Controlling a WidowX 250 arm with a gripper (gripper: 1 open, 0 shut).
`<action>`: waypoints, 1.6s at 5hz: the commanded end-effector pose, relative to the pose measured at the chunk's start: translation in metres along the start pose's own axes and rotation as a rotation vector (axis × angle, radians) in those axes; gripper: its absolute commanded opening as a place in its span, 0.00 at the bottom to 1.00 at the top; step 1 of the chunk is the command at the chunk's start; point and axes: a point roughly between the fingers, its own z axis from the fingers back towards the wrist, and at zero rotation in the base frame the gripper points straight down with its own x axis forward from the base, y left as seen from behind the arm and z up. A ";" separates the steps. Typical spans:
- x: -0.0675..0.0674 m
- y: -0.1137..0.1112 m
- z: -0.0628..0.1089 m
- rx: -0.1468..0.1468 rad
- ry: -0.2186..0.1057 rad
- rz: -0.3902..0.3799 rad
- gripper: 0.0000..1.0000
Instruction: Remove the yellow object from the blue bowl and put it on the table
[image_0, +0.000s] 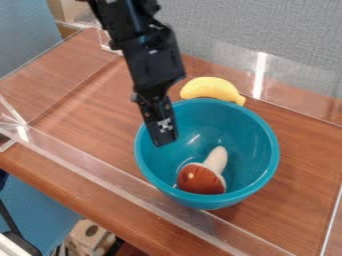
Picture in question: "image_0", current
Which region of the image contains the wooden shelf in background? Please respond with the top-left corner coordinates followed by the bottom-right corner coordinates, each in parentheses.
top-left (47, 0), bottom-right (96, 38)

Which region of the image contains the red and white toy mushroom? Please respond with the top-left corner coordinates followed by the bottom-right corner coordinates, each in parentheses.
top-left (176, 146), bottom-right (228, 195)

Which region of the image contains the blue plastic bowl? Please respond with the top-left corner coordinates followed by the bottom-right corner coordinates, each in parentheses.
top-left (134, 98), bottom-right (281, 210)

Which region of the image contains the clear acrylic table barrier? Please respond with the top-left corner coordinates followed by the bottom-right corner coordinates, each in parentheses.
top-left (0, 29), bottom-right (342, 256)

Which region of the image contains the yellow toy banana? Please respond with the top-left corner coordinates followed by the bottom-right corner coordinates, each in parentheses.
top-left (180, 77), bottom-right (246, 106)

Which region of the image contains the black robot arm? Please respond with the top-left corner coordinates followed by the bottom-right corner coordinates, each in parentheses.
top-left (85, 0), bottom-right (186, 147)

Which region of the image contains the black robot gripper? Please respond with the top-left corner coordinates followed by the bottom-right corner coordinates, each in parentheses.
top-left (120, 26), bottom-right (186, 147)

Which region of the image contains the wooden block with hole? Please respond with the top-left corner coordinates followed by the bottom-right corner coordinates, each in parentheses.
top-left (65, 219), bottom-right (116, 256)

